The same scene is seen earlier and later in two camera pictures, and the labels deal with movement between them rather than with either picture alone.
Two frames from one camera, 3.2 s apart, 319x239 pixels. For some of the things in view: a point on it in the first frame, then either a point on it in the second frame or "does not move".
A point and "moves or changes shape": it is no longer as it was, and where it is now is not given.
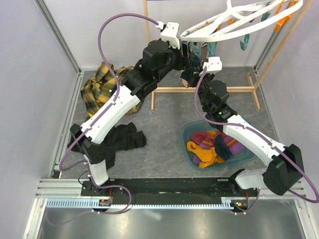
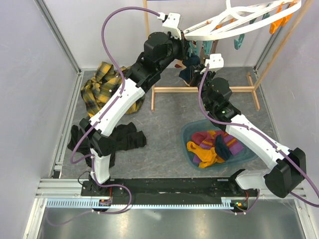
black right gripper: [196, 76] does not move
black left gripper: [186, 61] -> [184, 46]
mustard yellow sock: [209, 157] does not move
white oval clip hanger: [237, 21] moves or changes shape
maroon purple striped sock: [203, 139] does not move
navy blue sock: [187, 75] does not move
